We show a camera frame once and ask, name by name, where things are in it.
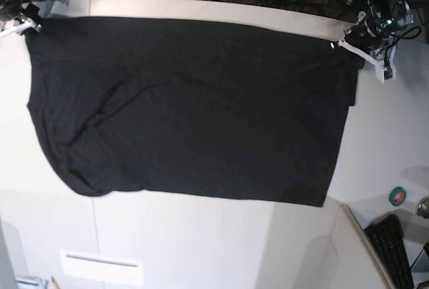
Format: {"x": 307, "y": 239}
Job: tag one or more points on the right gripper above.
{"x": 13, "y": 10}

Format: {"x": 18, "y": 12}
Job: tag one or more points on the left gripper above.
{"x": 364, "y": 36}

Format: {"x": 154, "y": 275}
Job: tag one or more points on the black t-shirt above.
{"x": 192, "y": 107}

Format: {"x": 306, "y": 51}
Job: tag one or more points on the green tape roll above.
{"x": 397, "y": 196}

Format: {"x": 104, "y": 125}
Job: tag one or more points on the silver metal knob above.
{"x": 422, "y": 208}

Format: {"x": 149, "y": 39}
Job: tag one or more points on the black keyboard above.
{"x": 386, "y": 237}

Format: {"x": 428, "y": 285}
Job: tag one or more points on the white divider panel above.
{"x": 359, "y": 264}

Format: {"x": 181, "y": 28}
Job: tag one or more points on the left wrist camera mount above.
{"x": 384, "y": 67}

